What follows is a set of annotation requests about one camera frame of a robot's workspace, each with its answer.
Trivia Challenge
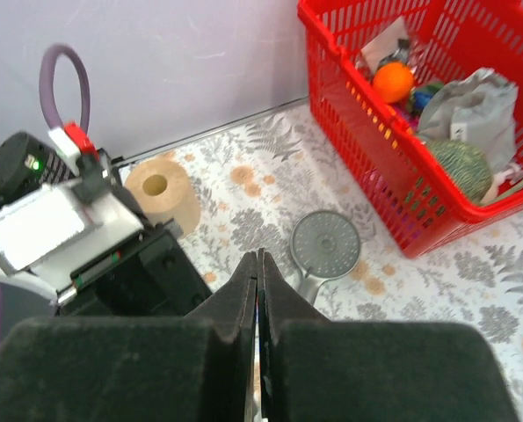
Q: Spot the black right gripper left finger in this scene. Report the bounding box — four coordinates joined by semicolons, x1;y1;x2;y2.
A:
0;252;258;421

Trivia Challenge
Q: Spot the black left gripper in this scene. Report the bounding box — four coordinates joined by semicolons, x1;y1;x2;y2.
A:
55;219;212;317

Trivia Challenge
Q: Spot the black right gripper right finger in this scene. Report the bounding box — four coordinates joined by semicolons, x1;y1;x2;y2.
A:
258;251;519;421

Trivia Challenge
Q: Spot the grey shower head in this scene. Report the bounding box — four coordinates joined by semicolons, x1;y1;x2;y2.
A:
290;210;361;304

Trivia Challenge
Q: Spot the brown tape roll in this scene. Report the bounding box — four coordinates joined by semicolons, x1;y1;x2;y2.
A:
124;156;201;237

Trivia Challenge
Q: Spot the floral table mat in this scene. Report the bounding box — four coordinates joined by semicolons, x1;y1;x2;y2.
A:
124;103;523;422

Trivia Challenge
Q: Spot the red plastic basket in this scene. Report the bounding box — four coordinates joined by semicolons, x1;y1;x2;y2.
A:
296;0;523;259

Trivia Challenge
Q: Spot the green round fruit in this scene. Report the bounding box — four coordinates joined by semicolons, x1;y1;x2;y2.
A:
426;140;493;203

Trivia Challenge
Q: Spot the orange fruit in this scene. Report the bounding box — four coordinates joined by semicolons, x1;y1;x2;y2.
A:
372;62;414;104

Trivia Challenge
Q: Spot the crumpled grey paper bag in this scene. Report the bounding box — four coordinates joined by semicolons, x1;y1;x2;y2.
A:
417;68;519;172

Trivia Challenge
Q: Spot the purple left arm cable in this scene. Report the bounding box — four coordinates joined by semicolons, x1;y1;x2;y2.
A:
0;42;91;357

